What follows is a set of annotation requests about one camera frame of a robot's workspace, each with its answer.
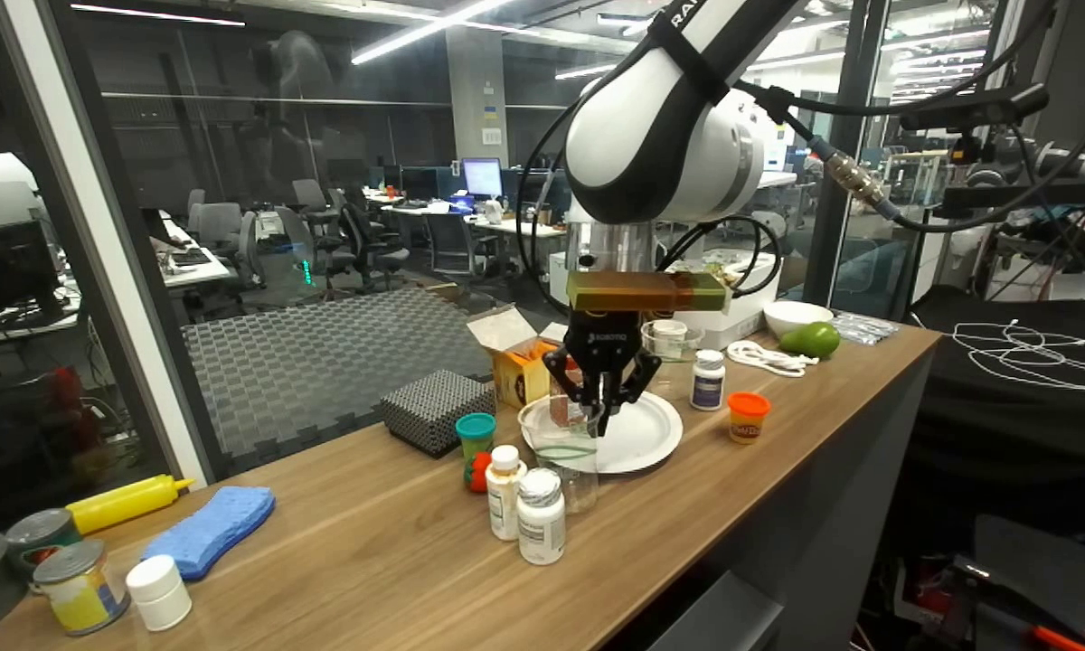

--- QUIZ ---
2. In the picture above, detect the clear plastic cup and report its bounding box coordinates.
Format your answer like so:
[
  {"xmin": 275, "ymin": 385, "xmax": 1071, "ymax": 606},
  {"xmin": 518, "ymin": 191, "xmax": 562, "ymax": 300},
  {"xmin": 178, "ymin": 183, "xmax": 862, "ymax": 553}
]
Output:
[{"xmin": 533, "ymin": 435, "xmax": 601, "ymax": 512}]

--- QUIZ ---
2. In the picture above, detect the white pill bottle green label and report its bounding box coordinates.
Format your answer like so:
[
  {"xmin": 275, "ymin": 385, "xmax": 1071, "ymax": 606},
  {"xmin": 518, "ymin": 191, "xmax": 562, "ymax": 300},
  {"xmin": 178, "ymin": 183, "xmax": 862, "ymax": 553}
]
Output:
[{"xmin": 484, "ymin": 443, "xmax": 524, "ymax": 540}]

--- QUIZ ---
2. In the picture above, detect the white bowl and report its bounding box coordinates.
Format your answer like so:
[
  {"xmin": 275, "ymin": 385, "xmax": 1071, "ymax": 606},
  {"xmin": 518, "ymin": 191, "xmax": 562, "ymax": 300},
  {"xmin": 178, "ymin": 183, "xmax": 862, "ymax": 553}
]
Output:
[{"xmin": 762, "ymin": 300, "xmax": 834, "ymax": 336}]

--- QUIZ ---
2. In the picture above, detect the white coiled cable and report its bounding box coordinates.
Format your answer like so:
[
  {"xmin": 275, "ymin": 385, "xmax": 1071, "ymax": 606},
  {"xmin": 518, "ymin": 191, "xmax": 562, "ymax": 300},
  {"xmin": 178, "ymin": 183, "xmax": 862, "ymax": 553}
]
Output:
[{"xmin": 729, "ymin": 336, "xmax": 820, "ymax": 383}]

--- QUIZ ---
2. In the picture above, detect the blue sponge cloth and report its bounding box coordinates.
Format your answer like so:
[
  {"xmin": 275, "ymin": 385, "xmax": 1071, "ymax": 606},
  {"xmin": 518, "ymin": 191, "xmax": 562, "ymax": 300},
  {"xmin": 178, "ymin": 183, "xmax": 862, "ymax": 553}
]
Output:
[{"xmin": 144, "ymin": 483, "xmax": 275, "ymax": 582}]

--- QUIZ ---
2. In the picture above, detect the yellow tea bag box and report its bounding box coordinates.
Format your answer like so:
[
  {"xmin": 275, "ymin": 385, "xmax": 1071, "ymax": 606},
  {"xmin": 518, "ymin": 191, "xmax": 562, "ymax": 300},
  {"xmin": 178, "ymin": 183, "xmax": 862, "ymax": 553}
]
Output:
[{"xmin": 467, "ymin": 306, "xmax": 553, "ymax": 407}]

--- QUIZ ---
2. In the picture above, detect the white pill bottle front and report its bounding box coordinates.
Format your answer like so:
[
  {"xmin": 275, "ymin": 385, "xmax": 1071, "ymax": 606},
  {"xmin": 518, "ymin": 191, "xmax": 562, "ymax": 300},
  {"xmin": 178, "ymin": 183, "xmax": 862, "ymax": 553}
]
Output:
[{"xmin": 518, "ymin": 467, "xmax": 569, "ymax": 564}]

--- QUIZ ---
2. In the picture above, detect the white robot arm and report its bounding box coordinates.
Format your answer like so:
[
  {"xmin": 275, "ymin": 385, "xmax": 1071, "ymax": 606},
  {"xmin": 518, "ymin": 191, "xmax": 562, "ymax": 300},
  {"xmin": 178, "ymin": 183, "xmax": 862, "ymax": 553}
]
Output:
[{"xmin": 547, "ymin": 0, "xmax": 803, "ymax": 436}]

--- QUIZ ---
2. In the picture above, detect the green lime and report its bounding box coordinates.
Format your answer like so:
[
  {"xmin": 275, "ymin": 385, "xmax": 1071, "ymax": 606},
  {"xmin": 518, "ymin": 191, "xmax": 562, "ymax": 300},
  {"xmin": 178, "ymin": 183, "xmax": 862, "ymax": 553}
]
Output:
[{"xmin": 779, "ymin": 321, "xmax": 838, "ymax": 356}]

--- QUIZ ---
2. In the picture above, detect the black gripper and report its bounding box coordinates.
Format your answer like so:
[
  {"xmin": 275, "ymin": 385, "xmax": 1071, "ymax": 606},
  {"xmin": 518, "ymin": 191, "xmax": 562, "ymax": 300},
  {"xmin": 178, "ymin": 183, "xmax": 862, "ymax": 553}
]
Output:
[{"xmin": 547, "ymin": 309, "xmax": 661, "ymax": 436}]

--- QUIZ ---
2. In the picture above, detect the white paper cup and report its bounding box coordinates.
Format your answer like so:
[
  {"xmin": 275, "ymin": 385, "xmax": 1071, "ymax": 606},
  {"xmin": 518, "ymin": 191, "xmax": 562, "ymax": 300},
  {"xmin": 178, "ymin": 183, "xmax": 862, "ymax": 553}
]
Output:
[{"xmin": 650, "ymin": 317, "xmax": 689, "ymax": 356}]

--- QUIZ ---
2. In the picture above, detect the dark tin can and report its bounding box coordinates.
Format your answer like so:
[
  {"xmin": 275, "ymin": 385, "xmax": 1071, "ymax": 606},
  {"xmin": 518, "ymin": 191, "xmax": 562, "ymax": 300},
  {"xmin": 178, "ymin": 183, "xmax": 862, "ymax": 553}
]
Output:
[{"xmin": 3, "ymin": 505, "xmax": 80, "ymax": 578}]

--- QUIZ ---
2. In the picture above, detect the yellow mustard bottle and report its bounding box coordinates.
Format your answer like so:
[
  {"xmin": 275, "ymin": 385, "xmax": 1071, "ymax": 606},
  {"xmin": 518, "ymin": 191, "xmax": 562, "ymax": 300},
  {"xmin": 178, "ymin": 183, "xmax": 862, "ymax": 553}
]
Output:
[{"xmin": 67, "ymin": 474, "xmax": 190, "ymax": 535}]

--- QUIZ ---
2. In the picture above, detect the white paper plate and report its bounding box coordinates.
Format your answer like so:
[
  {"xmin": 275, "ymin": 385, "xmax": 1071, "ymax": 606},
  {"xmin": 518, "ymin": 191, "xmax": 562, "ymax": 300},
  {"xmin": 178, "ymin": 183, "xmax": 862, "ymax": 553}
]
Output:
[{"xmin": 518, "ymin": 392, "xmax": 684, "ymax": 477}]

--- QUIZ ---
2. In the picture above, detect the white pill bottle blue label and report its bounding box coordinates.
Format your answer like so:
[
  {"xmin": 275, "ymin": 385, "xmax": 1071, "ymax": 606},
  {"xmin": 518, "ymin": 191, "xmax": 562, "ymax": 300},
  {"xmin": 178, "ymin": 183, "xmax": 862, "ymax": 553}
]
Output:
[{"xmin": 690, "ymin": 348, "xmax": 729, "ymax": 407}]

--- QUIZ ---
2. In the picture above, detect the red orange ball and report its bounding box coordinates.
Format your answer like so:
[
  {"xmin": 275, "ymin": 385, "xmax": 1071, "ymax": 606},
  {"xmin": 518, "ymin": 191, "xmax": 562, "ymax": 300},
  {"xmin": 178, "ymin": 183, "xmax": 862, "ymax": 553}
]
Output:
[{"xmin": 467, "ymin": 450, "xmax": 494, "ymax": 495}]

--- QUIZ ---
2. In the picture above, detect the grey foam block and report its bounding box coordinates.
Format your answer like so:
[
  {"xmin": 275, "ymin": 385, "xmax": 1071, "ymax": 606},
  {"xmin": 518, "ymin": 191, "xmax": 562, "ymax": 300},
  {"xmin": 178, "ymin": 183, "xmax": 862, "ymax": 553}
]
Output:
[{"xmin": 380, "ymin": 367, "xmax": 494, "ymax": 456}]

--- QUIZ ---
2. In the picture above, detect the teal lid small tub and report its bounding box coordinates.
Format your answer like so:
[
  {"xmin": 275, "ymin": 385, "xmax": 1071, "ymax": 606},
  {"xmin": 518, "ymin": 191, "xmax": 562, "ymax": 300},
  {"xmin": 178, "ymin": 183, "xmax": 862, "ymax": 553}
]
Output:
[{"xmin": 457, "ymin": 412, "xmax": 495, "ymax": 459}]

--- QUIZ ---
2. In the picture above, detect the small white jar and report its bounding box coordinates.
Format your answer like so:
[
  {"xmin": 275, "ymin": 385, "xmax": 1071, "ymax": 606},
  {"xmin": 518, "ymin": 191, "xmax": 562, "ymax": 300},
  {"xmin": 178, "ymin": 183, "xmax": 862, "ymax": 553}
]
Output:
[{"xmin": 127, "ymin": 553, "xmax": 191, "ymax": 631}]

